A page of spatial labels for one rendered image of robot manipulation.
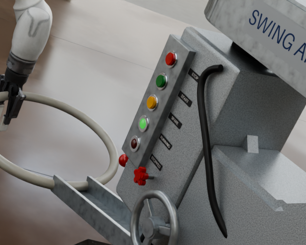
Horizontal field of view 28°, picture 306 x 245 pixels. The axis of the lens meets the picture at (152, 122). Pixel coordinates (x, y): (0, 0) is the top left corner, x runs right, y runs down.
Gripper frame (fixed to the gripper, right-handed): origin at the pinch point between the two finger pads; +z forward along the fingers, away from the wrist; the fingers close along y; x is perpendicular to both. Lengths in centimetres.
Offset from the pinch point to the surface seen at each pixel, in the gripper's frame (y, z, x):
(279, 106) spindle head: 92, -72, -15
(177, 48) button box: 71, -72, -26
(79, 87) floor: -161, 106, 206
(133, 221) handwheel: 86, -40, -33
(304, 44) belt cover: 97, -89, -31
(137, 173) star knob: 79, -47, -30
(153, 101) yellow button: 73, -60, -27
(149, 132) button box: 75, -54, -27
